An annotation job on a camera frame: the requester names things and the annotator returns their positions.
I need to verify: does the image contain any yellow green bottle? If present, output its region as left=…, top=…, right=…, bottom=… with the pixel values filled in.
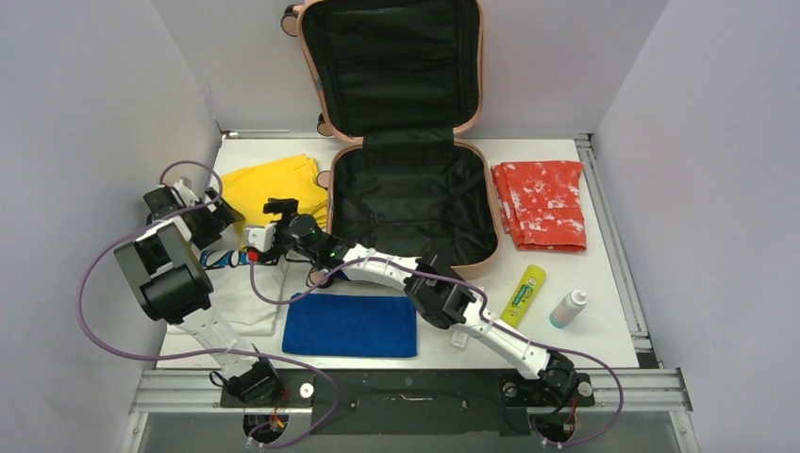
left=500, top=265, right=547, bottom=327

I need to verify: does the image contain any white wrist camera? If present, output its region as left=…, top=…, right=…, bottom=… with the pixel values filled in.
left=171, top=177, right=202, bottom=208
left=243, top=224, right=276, bottom=254

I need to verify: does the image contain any yellow cloth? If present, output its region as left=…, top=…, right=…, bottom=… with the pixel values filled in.
left=222, top=154, right=327, bottom=236

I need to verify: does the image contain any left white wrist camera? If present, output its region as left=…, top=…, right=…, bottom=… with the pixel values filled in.
left=171, top=177, right=202, bottom=208

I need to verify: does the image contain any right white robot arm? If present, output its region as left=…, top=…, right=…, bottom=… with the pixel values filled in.
left=244, top=198, right=579, bottom=407

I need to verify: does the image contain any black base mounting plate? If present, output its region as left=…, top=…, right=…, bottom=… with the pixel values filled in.
left=219, top=369, right=595, bottom=442

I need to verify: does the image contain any purple cable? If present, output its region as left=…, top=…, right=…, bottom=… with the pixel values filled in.
left=76, top=160, right=342, bottom=450
left=248, top=253, right=626, bottom=450

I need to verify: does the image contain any blue folded towel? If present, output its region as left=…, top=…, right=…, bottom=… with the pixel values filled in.
left=282, top=294, right=418, bottom=359

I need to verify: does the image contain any aluminium frame rail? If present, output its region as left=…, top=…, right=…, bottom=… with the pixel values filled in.
left=120, top=132, right=699, bottom=452

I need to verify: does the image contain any red white patterned cloth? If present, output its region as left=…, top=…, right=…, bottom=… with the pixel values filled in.
left=491, top=160, right=587, bottom=253

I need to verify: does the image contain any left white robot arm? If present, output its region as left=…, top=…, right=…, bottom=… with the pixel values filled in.
left=114, top=178, right=283, bottom=406

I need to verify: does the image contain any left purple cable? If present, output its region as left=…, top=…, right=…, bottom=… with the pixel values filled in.
left=76, top=160, right=342, bottom=450

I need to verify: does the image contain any white folded shirt blue print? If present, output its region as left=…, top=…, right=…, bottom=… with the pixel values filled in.
left=199, top=250, right=288, bottom=337

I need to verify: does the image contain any pink open suitcase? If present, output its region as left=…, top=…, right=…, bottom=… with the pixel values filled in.
left=280, top=0, right=500, bottom=278

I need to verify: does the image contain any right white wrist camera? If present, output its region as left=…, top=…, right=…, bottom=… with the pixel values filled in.
left=243, top=224, right=276, bottom=254

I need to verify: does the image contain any white toothpaste tube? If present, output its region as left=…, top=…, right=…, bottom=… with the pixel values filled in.
left=450, top=285, right=486, bottom=350

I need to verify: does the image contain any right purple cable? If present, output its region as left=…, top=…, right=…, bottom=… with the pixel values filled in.
left=248, top=253, right=626, bottom=450

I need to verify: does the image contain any small white teal bottle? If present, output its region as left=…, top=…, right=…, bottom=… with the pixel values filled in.
left=549, top=290, right=588, bottom=328

